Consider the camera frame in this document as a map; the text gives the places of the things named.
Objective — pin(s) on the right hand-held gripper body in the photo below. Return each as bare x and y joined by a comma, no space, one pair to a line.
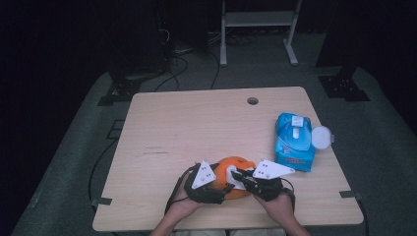
267,187

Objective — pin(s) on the person's left hand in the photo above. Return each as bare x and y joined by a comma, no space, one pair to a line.
183,206

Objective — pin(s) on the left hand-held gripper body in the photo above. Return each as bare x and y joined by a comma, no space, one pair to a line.
203,193

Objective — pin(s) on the grey table edge bracket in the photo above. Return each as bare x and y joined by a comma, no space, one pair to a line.
350,194
101,201

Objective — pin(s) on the person's beige trousers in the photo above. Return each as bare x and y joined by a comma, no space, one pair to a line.
203,233

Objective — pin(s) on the white metal stand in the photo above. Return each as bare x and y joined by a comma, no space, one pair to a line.
255,19

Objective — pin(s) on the black stand base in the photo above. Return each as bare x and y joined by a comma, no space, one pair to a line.
123,88
342,87

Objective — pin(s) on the person's right hand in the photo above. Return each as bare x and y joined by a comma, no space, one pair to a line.
278,208

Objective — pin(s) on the blue wet wipes pack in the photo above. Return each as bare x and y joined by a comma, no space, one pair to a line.
295,147

